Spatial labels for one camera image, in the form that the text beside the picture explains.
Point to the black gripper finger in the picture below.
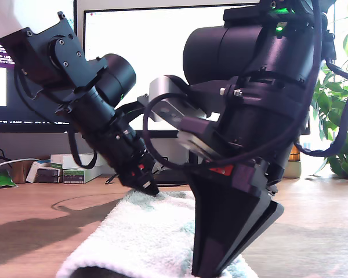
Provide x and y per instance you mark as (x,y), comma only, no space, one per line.
(220,226)

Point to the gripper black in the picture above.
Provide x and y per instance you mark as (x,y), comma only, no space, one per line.
(261,139)
(116,142)

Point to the white pink fluffy tea towel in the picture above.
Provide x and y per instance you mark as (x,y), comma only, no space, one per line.
(139,231)

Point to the green and white box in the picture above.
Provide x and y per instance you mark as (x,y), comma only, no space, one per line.
(74,176)

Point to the flat white box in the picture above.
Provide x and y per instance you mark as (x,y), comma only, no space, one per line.
(61,160)

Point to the small dark purple box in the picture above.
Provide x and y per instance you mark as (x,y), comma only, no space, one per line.
(47,175)

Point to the green leafy houseplant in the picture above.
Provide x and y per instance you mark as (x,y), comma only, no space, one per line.
(340,162)

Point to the small white tilted box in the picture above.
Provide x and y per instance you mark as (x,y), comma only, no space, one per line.
(32,173)

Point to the small wooden block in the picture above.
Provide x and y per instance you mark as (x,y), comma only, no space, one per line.
(18,173)

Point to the large monitor with white screen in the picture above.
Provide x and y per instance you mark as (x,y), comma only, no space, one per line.
(156,37)

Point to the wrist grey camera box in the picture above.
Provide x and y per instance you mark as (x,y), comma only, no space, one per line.
(165,95)
(130,107)

